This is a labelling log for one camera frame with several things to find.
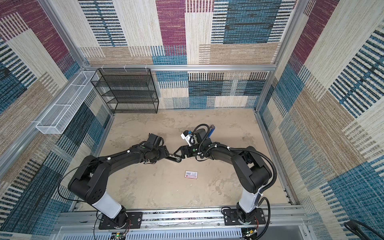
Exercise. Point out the aluminium front rail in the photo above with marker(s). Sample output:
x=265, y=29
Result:
x=279, y=222

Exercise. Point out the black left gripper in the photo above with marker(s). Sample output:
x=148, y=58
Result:
x=164, y=153

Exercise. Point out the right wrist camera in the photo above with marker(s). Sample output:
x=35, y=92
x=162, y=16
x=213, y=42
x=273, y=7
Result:
x=188, y=136

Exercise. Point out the red white staple box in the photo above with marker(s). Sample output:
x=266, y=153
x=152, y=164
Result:
x=191, y=175

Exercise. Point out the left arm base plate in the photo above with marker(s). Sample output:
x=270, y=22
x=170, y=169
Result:
x=128, y=220

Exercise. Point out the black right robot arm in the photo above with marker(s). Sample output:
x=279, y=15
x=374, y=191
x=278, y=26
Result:
x=255, y=171

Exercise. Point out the black mesh shelf rack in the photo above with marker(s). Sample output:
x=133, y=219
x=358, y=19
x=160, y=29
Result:
x=130, y=91

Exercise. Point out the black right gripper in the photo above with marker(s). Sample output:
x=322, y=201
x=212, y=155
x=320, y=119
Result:
x=183, y=149

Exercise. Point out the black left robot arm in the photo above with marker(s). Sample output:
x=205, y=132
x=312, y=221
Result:
x=90, y=180

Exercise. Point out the blue stapler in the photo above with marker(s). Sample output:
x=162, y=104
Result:
x=212, y=128

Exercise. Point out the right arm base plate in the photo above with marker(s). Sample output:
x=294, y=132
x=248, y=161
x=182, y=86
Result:
x=234, y=217

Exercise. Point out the white wire mesh basket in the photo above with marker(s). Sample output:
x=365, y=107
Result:
x=61, y=113

